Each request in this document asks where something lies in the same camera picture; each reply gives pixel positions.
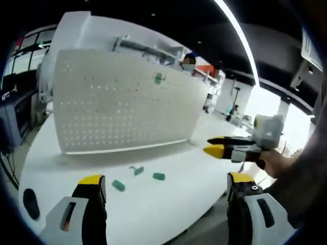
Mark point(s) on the person's right hand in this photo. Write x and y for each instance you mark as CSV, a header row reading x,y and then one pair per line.
x,y
278,163

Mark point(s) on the black electric scooter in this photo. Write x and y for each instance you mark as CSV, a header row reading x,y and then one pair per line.
x,y
230,116

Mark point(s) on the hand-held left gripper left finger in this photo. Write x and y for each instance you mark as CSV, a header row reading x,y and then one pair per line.
x,y
89,204

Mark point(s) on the white ceiling air unit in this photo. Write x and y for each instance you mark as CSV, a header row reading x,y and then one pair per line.
x,y
310,46

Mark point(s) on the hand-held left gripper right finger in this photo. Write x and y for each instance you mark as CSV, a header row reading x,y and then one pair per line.
x,y
237,204

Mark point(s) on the black computer mouse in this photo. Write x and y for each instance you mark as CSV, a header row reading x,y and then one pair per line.
x,y
31,204

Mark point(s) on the grey equipment cabinet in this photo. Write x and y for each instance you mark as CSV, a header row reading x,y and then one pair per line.
x,y
15,120

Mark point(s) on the green hook assembly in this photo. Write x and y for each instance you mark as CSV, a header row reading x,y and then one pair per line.
x,y
139,171
118,185
158,78
159,176

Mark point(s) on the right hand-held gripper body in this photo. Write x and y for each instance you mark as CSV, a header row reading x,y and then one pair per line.
x,y
268,130

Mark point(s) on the white perforated mounting plate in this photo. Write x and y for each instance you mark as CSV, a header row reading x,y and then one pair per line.
x,y
115,114

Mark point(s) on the grey metal wall shelf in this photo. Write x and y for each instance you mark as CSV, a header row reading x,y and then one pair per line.
x,y
132,44

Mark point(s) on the long ceiling light strip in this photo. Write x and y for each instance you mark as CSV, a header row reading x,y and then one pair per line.
x,y
240,33

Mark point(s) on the white goods shelf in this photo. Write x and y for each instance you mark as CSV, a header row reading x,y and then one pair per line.
x,y
212,89

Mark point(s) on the orange signboard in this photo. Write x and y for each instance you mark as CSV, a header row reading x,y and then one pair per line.
x,y
204,69

